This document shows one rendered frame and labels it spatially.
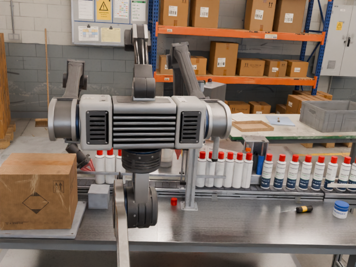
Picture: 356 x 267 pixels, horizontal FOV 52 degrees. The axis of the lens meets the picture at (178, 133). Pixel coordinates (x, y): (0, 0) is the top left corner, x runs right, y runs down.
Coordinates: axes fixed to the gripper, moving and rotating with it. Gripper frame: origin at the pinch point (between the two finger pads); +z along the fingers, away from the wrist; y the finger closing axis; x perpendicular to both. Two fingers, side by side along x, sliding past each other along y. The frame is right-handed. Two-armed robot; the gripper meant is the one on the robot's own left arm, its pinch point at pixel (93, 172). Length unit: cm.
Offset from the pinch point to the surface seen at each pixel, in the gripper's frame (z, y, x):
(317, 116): 122, 146, -145
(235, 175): 50, -2, -61
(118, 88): 7, 429, 45
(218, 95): 4, -12, -79
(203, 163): 33, -3, -51
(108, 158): -1.6, -2.7, -12.7
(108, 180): 8.5, -2.4, -4.2
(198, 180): 39, -2, -43
